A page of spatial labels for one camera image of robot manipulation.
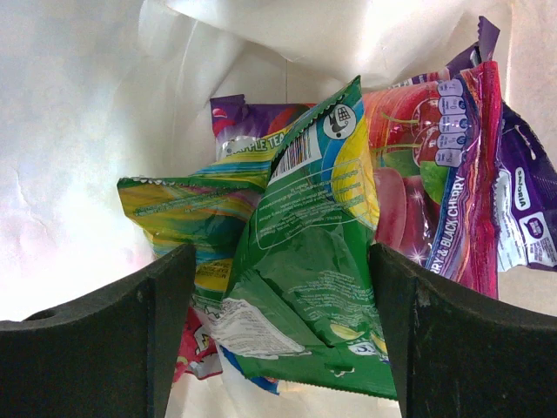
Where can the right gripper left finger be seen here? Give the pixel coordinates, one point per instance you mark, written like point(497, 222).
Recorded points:
point(109, 353)

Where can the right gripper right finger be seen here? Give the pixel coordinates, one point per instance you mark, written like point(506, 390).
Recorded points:
point(454, 352)

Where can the green snack bag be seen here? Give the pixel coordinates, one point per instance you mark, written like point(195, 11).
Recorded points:
point(300, 305)

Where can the blue checkered paper bag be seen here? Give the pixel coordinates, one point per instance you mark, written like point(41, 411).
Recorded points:
point(92, 91)

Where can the pink candy bag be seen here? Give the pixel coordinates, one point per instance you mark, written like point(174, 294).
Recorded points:
point(433, 148)

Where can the small red snack bag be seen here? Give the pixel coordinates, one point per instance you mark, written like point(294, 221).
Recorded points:
point(197, 353)

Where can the yellow multicolour candy bag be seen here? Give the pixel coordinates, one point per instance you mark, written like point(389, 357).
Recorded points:
point(208, 209)

